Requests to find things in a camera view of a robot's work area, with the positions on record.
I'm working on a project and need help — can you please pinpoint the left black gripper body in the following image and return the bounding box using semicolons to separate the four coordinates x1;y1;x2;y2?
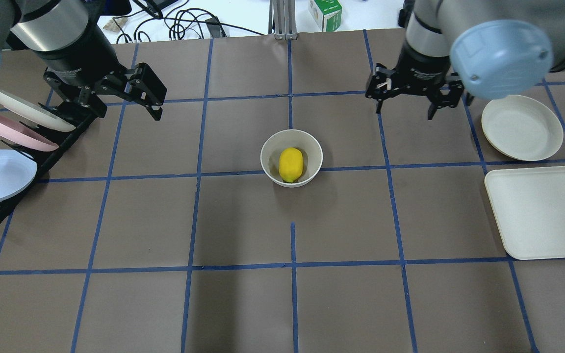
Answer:
42;29;127;100

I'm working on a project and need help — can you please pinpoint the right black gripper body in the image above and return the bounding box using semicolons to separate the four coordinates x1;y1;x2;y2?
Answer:
391;47;458;98

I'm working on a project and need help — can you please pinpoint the cream ceramic bowl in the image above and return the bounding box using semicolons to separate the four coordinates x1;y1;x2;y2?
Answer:
260;129;323;188

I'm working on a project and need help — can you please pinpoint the yellow lemon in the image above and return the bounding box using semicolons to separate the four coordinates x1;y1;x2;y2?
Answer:
279;148;304;183

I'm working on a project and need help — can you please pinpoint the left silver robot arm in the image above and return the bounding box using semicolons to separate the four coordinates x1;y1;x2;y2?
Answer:
0;0;167;121

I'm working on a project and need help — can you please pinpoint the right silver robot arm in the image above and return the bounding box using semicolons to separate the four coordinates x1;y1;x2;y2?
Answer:
365;0;565;119

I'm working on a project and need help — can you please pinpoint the cream plate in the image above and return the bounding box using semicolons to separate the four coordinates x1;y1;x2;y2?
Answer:
0;90;76;132

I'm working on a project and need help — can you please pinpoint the white round plate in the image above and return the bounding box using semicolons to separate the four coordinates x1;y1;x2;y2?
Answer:
481;95;564;161

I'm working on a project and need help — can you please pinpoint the pink plate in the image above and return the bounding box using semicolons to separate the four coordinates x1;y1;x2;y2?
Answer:
0;115;59;152

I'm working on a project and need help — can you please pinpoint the green white box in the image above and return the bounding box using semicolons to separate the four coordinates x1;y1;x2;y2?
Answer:
308;0;343;32

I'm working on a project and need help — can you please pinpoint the black dish rack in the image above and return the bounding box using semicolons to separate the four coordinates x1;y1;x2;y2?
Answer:
0;102;97;224

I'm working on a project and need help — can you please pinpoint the white rectangular tray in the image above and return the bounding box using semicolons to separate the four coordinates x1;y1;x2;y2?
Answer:
484;166;565;260

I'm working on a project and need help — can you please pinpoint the aluminium frame post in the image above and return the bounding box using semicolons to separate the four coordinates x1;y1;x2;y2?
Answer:
268;0;298;41

